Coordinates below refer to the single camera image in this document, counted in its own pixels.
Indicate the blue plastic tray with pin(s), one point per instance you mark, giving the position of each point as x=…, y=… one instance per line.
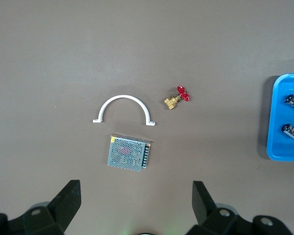
x=276, y=147

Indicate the metal mesh power supply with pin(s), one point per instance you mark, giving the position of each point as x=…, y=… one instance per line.
x=126, y=153

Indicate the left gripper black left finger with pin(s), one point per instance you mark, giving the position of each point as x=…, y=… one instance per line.
x=63, y=208

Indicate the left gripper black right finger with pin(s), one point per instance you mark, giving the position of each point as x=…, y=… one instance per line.
x=205, y=208

